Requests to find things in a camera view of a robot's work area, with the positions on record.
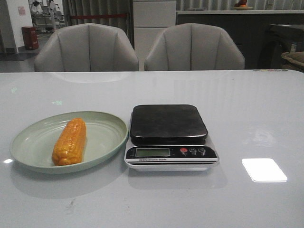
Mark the orange corn cob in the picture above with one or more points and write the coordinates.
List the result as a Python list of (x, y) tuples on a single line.
[(70, 145)]

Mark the black silver kitchen scale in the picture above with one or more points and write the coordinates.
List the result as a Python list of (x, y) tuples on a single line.
[(169, 137)]

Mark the light green plate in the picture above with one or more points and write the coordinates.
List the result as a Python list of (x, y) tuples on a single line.
[(32, 148)]

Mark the right grey upholstered chair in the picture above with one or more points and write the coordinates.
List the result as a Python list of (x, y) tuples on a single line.
[(195, 47)]

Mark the grey upholstered chair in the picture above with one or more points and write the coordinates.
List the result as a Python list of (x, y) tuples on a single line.
[(195, 47), (87, 47)]

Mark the left grey upholstered chair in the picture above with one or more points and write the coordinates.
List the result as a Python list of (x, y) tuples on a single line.
[(87, 47)]

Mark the white drawer cabinet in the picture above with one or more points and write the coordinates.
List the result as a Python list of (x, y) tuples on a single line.
[(149, 18)]

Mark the red barrier tape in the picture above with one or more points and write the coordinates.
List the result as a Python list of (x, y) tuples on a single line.
[(108, 16)]

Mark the dark counter with white top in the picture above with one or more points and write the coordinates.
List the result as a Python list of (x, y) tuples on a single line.
[(246, 27)]

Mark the fruit bowl on counter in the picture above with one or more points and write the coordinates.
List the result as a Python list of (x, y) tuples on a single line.
[(242, 5)]

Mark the red bin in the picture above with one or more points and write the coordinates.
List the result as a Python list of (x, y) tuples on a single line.
[(30, 38)]

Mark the dark side table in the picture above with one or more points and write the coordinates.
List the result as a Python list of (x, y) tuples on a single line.
[(280, 38)]

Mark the beige cushion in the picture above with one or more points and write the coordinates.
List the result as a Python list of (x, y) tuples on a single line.
[(293, 61)]

